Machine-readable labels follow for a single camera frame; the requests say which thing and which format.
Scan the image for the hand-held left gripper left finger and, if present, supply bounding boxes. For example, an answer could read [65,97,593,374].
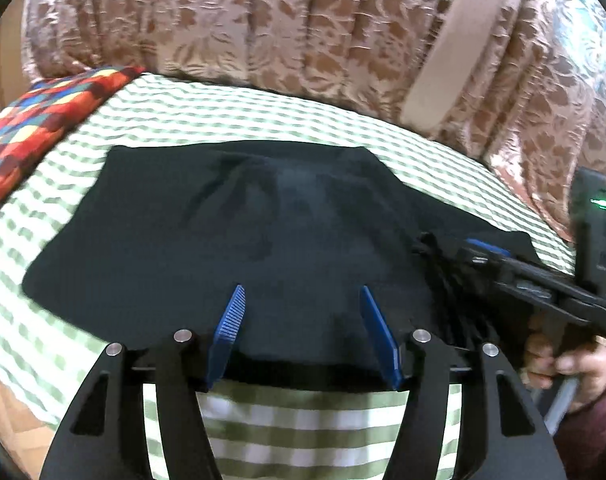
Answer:
[40,285,246,480]

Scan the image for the person's right hand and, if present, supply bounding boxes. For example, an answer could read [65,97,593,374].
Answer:
[523,320,606,413]

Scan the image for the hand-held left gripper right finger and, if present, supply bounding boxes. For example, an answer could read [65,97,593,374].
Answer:
[360,286,566,480]

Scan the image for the brown wooden frame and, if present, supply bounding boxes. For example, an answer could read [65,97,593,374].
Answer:
[0,10,38,111]

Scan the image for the multicolour checked pillow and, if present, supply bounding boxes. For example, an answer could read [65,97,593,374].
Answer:
[0,66,147,212]

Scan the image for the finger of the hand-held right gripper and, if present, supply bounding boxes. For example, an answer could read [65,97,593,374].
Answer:
[464,239,539,286]
[414,232,504,296]

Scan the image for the brown floral curtain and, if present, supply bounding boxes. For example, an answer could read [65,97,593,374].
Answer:
[23,0,606,252]

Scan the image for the beige curtain band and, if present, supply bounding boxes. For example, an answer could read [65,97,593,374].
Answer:
[400,0,516,129]

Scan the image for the green checked bedsheet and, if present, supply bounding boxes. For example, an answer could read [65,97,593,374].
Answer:
[0,72,579,480]

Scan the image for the black pants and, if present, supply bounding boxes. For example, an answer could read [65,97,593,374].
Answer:
[22,141,544,392]

